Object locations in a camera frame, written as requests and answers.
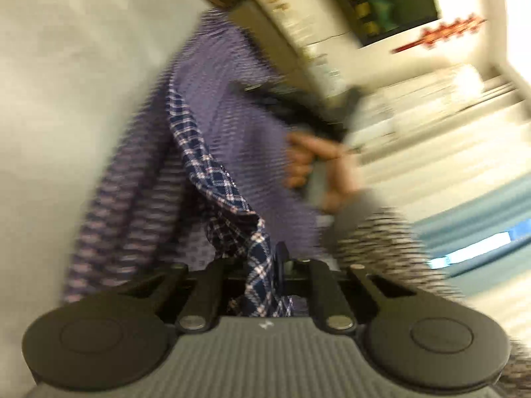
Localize dark framed wall picture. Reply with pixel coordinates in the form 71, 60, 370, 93
330, 0, 441, 47

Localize blue plaid shirt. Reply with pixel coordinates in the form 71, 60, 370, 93
62, 8, 333, 318

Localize white curtain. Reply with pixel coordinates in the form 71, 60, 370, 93
352, 62, 531, 166

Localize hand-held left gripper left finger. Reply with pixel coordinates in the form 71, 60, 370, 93
122, 257, 252, 333

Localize person's right hand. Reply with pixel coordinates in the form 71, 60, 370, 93
284, 130, 368, 214

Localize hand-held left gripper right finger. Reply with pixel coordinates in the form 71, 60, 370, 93
274, 242, 419, 334

